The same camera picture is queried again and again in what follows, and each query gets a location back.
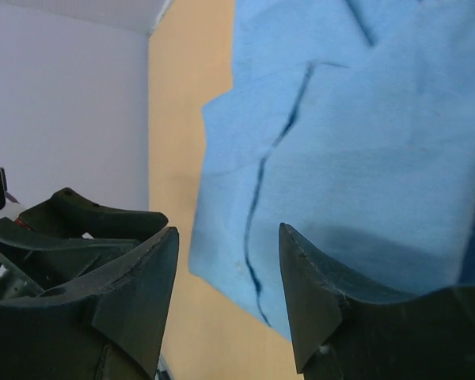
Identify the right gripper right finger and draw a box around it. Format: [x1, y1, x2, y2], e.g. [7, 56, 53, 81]
[279, 224, 475, 379]

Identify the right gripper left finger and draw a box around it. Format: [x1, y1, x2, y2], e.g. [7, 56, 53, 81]
[0, 227, 179, 379]

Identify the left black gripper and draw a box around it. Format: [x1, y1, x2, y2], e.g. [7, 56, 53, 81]
[0, 188, 168, 301]

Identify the blue long sleeve shirt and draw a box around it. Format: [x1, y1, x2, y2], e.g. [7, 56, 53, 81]
[189, 1, 475, 338]

